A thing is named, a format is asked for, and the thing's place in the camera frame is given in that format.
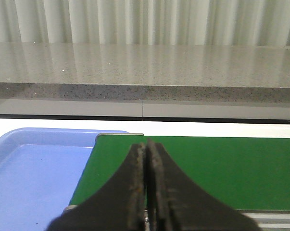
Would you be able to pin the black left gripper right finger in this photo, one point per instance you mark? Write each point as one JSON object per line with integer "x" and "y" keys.
{"x": 176, "y": 203}

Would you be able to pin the white pleated curtain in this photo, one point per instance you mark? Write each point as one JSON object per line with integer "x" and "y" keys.
{"x": 174, "y": 22}

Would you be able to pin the blue plastic tray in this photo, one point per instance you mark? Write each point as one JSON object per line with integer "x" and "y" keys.
{"x": 39, "y": 171}

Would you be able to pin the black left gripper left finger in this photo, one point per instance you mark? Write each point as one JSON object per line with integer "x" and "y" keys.
{"x": 117, "y": 206}

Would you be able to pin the green conveyor belt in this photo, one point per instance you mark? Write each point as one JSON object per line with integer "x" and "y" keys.
{"x": 244, "y": 173}

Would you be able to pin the grey speckled stone counter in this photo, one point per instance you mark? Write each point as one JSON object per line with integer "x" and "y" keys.
{"x": 82, "y": 79}

